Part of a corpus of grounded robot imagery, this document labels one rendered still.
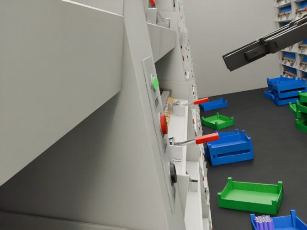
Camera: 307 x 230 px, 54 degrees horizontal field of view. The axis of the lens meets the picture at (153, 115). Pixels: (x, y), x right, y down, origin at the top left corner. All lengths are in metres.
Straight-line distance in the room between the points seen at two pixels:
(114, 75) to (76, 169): 0.08
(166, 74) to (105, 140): 0.70
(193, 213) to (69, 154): 0.52
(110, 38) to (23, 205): 0.14
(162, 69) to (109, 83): 0.73
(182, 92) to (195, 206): 0.34
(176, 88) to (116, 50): 0.73
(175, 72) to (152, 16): 0.47
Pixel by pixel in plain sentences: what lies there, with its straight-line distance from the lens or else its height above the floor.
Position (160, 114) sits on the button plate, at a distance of 0.24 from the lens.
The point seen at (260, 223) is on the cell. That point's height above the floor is 0.09.
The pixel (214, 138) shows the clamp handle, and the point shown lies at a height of 0.78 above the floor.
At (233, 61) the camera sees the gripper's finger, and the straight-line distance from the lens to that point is 0.60.
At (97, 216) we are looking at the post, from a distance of 0.23.
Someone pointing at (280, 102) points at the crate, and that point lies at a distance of 3.61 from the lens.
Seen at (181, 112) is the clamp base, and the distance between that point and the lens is 0.72.
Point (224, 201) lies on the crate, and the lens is 1.74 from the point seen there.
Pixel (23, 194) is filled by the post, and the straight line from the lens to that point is 0.24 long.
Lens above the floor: 0.93
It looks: 13 degrees down
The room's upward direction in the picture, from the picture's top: 11 degrees counter-clockwise
